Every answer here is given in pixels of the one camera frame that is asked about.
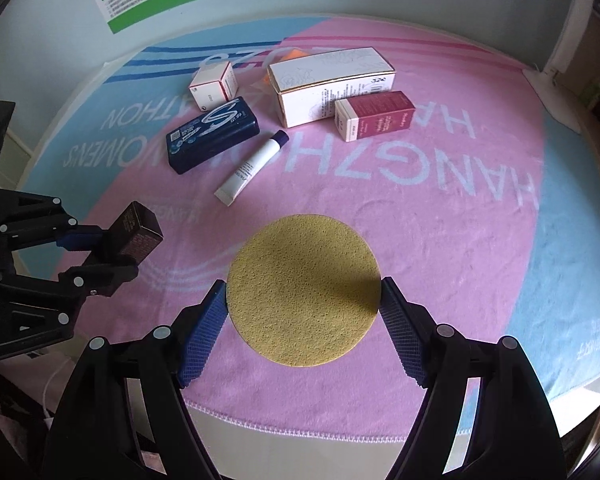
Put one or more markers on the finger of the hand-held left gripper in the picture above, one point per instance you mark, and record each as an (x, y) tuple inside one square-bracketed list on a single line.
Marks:
[(80, 237), (105, 277)]

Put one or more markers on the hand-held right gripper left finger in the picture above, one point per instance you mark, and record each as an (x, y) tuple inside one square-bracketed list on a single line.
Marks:
[(205, 330)]

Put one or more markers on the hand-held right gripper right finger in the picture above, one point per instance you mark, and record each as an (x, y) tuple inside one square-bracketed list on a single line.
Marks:
[(400, 330)]

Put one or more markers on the dark brown small box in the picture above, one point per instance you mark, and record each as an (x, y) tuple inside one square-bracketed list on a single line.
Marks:
[(137, 232)]

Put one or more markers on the round yellow sponge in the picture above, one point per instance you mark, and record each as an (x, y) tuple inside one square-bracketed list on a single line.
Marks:
[(300, 290)]

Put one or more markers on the white tube with purple cap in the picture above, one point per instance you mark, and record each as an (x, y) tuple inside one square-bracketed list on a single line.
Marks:
[(250, 170)]

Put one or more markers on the dark blue box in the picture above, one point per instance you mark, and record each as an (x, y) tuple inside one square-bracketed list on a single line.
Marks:
[(210, 130)]

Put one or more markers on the small white and red box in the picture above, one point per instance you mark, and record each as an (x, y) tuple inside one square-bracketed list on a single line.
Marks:
[(210, 87)]

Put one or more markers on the maroon carton box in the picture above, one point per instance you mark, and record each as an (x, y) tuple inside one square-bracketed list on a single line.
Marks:
[(375, 115)]

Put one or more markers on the long white cardboard box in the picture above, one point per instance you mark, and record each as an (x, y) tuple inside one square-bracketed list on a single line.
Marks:
[(320, 85)]

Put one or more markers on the orange packet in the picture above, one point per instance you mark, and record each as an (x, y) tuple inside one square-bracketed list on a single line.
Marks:
[(292, 55)]

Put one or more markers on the pink and blue printed towel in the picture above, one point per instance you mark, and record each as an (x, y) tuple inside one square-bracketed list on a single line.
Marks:
[(430, 210)]

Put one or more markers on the white lamp base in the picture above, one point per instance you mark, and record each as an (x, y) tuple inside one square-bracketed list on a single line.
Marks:
[(555, 95)]

